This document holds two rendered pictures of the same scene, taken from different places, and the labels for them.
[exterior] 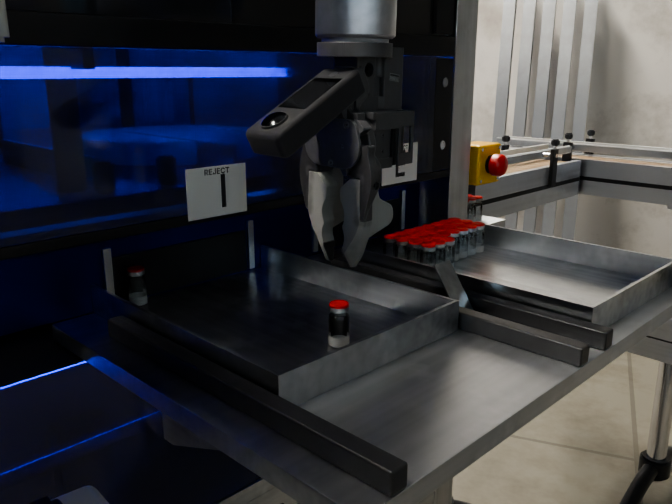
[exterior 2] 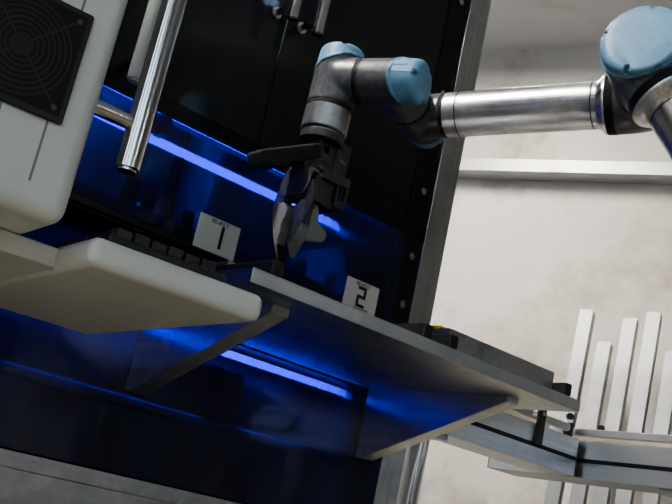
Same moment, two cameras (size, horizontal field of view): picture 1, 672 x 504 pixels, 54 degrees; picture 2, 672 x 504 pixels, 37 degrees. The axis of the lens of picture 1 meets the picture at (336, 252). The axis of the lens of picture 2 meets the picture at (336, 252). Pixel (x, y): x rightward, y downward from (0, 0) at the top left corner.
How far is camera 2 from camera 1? 1.07 m
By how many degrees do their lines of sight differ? 32
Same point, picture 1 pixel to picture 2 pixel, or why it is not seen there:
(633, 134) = not seen: outside the picture
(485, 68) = not seen: hidden behind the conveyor
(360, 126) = (313, 169)
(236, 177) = (232, 234)
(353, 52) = (318, 132)
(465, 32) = (436, 228)
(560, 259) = not seen: hidden behind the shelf
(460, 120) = (422, 294)
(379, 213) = (315, 230)
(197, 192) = (204, 229)
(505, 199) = (479, 427)
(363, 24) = (326, 119)
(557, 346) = (412, 326)
